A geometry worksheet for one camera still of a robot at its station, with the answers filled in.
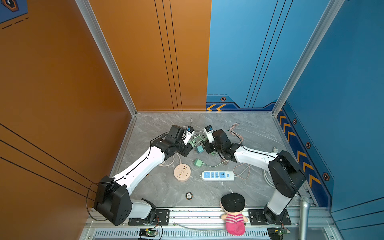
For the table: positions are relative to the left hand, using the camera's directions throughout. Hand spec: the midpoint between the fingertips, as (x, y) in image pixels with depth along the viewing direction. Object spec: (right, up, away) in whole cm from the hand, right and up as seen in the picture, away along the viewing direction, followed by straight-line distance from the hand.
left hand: (189, 144), depth 83 cm
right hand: (+8, +1, +7) cm, 11 cm away
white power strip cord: (+56, -6, +13) cm, 58 cm away
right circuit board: (+43, -41, -13) cm, 60 cm away
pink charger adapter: (+22, -12, +7) cm, 26 cm away
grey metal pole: (+59, -29, -8) cm, 66 cm away
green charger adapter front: (+5, -12, +8) cm, 15 cm away
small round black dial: (0, -28, -2) cm, 28 cm away
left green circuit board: (-19, -41, -12) cm, 46 cm away
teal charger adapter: (+7, -4, +12) cm, 14 cm away
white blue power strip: (+22, -18, +2) cm, 29 cm away
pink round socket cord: (-11, -12, +9) cm, 19 cm away
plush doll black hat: (+21, -27, -12) cm, 37 cm away
